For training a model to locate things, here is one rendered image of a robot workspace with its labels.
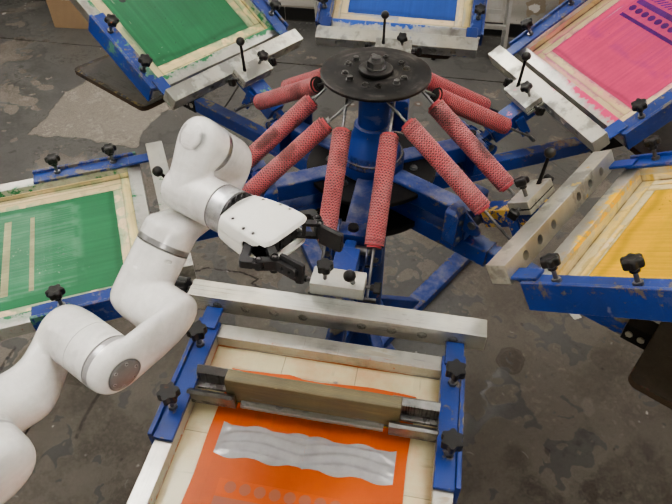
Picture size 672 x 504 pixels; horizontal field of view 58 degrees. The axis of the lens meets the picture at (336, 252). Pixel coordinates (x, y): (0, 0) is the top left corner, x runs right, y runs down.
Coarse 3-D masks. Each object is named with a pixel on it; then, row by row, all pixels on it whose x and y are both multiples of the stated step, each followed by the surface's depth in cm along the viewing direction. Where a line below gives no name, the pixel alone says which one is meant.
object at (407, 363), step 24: (216, 336) 136; (240, 336) 136; (264, 336) 136; (288, 336) 136; (336, 360) 134; (360, 360) 132; (384, 360) 132; (408, 360) 132; (432, 360) 132; (192, 408) 127; (168, 456) 116; (144, 480) 112; (432, 480) 115
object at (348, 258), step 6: (336, 252) 149; (342, 252) 149; (348, 252) 149; (354, 252) 149; (336, 258) 147; (342, 258) 147; (348, 258) 147; (354, 258) 147; (336, 264) 146; (342, 264) 146; (348, 264) 146; (354, 264) 146; (354, 270) 144
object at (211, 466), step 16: (224, 416) 126; (240, 416) 126; (256, 416) 126; (272, 416) 126; (288, 416) 126; (208, 432) 123; (288, 432) 123; (304, 432) 123; (208, 448) 120; (208, 464) 118; (224, 464) 118; (240, 464) 118; (256, 464) 118; (192, 480) 116; (208, 480) 116; (240, 480) 116; (256, 480) 116; (272, 480) 116; (288, 480) 116; (192, 496) 113; (208, 496) 113
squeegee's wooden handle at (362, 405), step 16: (240, 384) 120; (256, 384) 119; (272, 384) 119; (288, 384) 119; (304, 384) 119; (320, 384) 119; (240, 400) 124; (256, 400) 123; (272, 400) 122; (288, 400) 120; (304, 400) 119; (320, 400) 118; (336, 400) 117; (352, 400) 117; (368, 400) 116; (384, 400) 116; (400, 400) 116; (352, 416) 120; (368, 416) 119; (384, 416) 118
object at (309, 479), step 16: (336, 384) 131; (320, 432) 123; (336, 432) 123; (352, 432) 123; (368, 432) 123; (384, 432) 123; (384, 448) 120; (400, 448) 120; (400, 464) 118; (304, 480) 116; (320, 480) 116; (336, 480) 116; (352, 480) 116; (400, 480) 116; (336, 496) 113; (352, 496) 113; (368, 496) 113; (384, 496) 113; (400, 496) 113
